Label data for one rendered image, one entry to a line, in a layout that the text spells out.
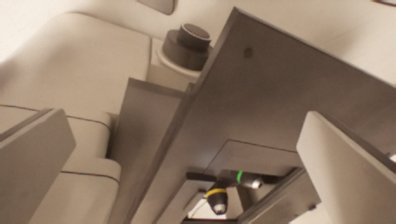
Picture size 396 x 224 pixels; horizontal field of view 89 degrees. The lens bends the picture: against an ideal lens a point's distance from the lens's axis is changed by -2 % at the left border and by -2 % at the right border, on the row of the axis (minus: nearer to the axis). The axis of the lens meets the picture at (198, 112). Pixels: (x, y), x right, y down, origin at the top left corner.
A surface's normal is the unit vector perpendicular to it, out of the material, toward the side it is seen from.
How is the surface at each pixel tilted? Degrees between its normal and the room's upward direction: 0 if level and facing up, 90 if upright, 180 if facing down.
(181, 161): 0
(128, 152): 0
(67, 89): 90
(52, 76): 90
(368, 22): 0
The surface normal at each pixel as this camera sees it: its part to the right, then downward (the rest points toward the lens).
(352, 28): 0.15, 0.66
